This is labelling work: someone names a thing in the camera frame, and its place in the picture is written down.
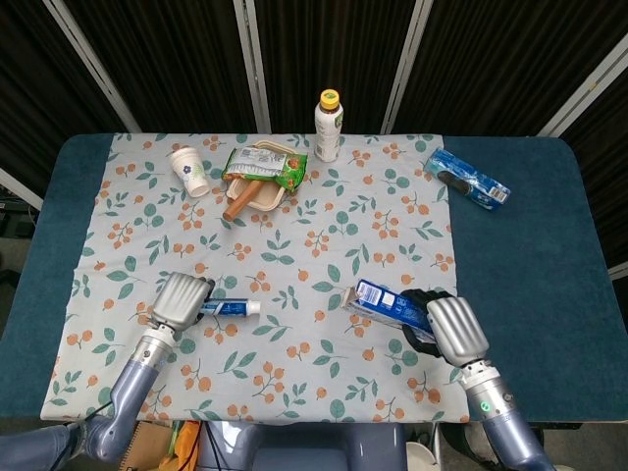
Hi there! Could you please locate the white screen frame post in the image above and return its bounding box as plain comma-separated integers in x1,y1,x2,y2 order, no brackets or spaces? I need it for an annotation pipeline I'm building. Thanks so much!
537,28,628,138
380,0,433,133
233,0,274,133
41,0,143,133

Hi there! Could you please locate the blue white toothpaste tube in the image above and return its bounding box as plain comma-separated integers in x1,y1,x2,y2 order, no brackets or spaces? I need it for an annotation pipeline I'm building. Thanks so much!
198,298,261,321

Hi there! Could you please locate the white flower print paper cup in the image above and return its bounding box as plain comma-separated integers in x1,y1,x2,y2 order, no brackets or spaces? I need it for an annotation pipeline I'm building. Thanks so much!
170,146,211,199

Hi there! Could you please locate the brown spiral notebook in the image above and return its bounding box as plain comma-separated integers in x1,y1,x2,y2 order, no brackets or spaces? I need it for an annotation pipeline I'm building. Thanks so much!
120,420,173,471

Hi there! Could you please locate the orange yellow bag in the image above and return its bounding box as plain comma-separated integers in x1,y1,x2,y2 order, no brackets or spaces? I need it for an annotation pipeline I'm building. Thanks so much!
164,421,202,471

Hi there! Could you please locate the brown wooden rolling pin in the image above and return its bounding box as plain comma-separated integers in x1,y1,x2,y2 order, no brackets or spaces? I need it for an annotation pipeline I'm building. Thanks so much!
222,180,268,221

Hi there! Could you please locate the white round container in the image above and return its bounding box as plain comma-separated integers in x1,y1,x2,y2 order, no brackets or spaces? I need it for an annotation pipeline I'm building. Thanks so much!
406,441,438,471

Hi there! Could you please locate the blue cardboard box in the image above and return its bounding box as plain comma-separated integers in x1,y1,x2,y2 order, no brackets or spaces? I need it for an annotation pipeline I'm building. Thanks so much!
340,278,437,343

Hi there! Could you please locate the floral fruit print tablecloth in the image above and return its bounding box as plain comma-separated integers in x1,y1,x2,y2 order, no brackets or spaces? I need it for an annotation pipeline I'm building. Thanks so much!
39,131,471,424

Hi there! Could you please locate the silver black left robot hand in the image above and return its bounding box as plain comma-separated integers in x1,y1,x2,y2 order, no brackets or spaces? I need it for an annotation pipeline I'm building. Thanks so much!
148,272,217,340

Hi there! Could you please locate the grey blue robot torso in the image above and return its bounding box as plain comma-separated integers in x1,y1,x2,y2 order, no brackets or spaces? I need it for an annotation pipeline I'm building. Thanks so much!
195,421,408,471

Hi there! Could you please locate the teal table cover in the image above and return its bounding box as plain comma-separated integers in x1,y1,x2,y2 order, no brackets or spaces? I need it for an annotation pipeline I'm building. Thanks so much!
0,132,628,423

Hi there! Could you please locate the green snack bag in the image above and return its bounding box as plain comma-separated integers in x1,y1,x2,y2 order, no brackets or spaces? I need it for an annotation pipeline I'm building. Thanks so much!
222,146,309,192

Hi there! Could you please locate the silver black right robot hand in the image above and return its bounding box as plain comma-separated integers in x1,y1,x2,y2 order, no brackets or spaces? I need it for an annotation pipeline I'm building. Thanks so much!
397,288,491,367

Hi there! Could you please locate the beige square tray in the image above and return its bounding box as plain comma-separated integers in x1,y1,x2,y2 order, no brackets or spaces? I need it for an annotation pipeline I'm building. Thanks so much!
226,139,287,212

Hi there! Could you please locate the white bottle yellow cap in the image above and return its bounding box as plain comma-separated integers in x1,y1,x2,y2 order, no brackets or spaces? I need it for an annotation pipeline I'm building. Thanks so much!
313,88,344,163

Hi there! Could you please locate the blue cookie package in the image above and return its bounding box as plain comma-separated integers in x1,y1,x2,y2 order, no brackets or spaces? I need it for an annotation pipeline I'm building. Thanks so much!
423,146,511,211

